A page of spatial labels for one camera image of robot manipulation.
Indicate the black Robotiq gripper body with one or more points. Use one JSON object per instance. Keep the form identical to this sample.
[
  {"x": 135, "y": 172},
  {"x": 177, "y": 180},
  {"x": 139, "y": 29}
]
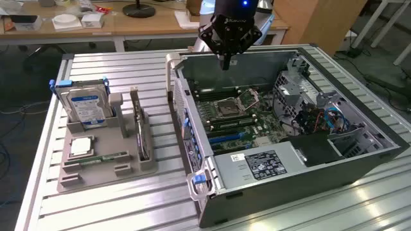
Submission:
[{"x": 234, "y": 14}]

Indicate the GPU card with metal bracket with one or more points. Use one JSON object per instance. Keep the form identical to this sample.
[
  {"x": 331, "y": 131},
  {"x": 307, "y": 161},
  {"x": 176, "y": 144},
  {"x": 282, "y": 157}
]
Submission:
[{"x": 141, "y": 125}]

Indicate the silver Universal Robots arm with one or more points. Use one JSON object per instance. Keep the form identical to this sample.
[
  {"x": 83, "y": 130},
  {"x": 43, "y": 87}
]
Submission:
[{"x": 201, "y": 45}]

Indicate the black RAM slot bank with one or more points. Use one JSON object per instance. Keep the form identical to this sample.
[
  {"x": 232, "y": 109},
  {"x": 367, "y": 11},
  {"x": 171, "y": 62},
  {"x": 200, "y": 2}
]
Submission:
[{"x": 215, "y": 92}]

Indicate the blue expansion slot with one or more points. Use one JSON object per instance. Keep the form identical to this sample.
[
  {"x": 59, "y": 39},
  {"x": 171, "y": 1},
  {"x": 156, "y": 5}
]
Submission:
[{"x": 224, "y": 139}]

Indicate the white paper stack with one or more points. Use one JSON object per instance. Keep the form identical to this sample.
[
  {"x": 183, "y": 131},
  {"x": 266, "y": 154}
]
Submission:
[{"x": 185, "y": 20}]

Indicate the brown cardboard box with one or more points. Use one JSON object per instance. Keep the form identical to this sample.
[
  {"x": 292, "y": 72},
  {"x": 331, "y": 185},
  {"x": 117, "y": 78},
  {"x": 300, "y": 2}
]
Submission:
[{"x": 193, "y": 7}]

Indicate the wooden desk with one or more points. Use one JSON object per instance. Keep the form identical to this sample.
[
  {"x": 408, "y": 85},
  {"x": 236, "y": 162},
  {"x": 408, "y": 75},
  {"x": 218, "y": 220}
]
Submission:
[{"x": 144, "y": 24}]

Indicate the wooden cabinet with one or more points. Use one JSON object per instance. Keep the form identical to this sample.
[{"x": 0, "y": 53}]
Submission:
[{"x": 320, "y": 21}]

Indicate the black round lamp base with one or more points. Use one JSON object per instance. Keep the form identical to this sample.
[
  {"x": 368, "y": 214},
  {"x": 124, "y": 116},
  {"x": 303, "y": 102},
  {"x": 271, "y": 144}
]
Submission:
[{"x": 139, "y": 10}]

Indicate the metal socket cover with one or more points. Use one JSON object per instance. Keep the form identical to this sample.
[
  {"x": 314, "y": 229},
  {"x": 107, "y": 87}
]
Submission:
[{"x": 250, "y": 98}]

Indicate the metal disk bay cage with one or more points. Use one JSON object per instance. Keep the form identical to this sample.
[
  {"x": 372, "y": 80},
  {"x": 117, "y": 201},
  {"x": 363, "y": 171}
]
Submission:
[{"x": 288, "y": 96}]

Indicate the CPU socket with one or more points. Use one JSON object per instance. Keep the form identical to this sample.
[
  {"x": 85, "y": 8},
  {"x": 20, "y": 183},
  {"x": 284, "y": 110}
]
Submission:
[{"x": 228, "y": 106}]

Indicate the red packet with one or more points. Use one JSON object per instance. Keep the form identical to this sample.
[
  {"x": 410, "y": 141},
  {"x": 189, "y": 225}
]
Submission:
[{"x": 104, "y": 10}]

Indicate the installed dark RAM stick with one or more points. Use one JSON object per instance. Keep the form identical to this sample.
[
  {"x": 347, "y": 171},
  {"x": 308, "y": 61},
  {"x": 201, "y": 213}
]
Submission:
[
  {"x": 234, "y": 124},
  {"x": 231, "y": 118}
]

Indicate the small white cardboard box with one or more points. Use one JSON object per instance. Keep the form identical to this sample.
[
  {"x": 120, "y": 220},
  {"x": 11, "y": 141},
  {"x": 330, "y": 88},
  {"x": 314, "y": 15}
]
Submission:
[{"x": 92, "y": 20}]

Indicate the green motherboard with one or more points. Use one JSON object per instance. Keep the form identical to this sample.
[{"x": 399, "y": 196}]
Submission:
[{"x": 260, "y": 125}]

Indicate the white round dish on box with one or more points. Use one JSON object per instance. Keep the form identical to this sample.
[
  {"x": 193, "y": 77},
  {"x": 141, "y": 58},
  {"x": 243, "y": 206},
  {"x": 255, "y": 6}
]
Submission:
[{"x": 65, "y": 22}]

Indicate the hard disk in blue carrier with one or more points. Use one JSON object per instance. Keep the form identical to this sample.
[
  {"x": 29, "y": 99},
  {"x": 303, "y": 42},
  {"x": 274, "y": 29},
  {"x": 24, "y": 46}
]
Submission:
[{"x": 84, "y": 108}]

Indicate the grey 3D-printed parts rack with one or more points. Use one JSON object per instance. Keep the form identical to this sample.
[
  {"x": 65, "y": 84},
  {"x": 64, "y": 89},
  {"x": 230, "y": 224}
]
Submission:
[{"x": 105, "y": 144}]

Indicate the white box with black lid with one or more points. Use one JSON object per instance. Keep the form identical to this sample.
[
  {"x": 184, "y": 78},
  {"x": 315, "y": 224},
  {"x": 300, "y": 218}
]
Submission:
[{"x": 25, "y": 22}]

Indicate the grey power supply unit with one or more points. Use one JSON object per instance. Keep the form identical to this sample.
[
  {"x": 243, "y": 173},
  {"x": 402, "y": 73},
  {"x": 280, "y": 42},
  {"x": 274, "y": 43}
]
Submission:
[{"x": 231, "y": 173}]

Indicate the silver CPU chip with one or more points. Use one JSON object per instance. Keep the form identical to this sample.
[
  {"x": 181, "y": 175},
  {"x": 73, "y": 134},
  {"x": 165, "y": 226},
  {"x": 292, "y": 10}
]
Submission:
[{"x": 80, "y": 147}]

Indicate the green RAM stick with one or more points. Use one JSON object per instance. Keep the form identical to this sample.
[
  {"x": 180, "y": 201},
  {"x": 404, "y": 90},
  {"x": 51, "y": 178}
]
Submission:
[{"x": 96, "y": 158}]

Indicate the black open PC case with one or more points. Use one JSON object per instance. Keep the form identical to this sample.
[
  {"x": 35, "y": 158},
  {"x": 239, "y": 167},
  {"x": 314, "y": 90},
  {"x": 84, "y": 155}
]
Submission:
[{"x": 288, "y": 183}]

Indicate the white table frame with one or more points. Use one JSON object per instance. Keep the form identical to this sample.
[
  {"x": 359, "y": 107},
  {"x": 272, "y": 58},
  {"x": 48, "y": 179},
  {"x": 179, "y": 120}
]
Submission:
[{"x": 375, "y": 24}]

